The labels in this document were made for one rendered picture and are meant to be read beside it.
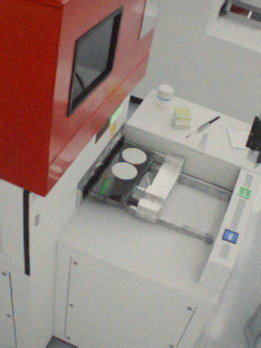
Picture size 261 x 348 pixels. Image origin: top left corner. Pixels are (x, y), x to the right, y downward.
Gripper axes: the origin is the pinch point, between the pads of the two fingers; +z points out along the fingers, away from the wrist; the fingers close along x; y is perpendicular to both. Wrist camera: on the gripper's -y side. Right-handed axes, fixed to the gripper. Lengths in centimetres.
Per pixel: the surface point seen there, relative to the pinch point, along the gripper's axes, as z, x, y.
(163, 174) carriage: 22.6, -2.6, 35.0
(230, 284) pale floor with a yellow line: 111, -36, -15
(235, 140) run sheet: 13.8, -31.9, 12.1
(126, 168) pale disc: 21, 4, 49
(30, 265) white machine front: 22, 66, 59
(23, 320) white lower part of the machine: 63, 66, 63
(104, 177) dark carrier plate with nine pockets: 21, 14, 54
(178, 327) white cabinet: 52, 46, 5
